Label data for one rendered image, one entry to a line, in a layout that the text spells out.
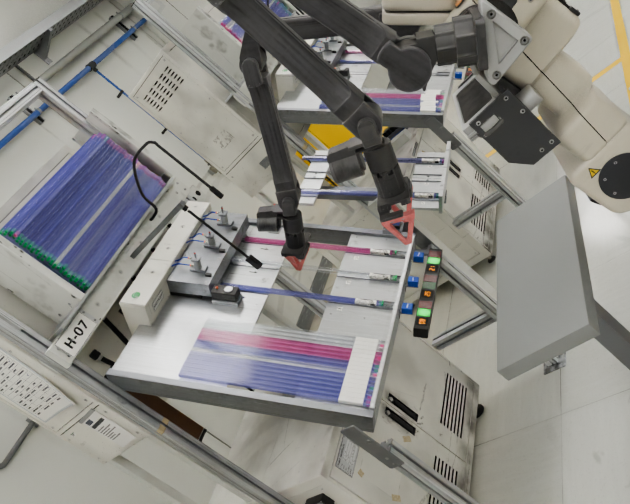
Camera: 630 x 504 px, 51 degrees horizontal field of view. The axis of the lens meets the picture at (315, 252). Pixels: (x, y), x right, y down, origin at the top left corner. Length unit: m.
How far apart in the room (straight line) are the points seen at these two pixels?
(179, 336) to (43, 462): 1.57
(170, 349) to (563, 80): 1.18
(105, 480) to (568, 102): 2.67
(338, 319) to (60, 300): 0.75
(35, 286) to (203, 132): 1.39
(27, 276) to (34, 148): 2.26
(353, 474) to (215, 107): 1.69
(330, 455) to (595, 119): 1.11
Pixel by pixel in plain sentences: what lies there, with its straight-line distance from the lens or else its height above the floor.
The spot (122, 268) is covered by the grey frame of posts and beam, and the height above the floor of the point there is 1.35.
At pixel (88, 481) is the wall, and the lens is 3.36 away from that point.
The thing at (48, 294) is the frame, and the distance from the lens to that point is 1.88.
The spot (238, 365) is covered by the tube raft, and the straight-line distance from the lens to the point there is 1.74.
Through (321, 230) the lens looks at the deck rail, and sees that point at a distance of 2.12.
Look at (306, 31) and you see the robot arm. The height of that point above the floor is 1.38.
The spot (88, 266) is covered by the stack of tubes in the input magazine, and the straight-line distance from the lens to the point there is 1.90.
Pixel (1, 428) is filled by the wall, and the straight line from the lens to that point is 3.30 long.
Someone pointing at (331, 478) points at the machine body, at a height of 0.58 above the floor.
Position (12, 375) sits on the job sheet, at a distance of 2.06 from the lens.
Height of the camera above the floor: 1.48
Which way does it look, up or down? 16 degrees down
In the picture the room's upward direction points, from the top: 51 degrees counter-clockwise
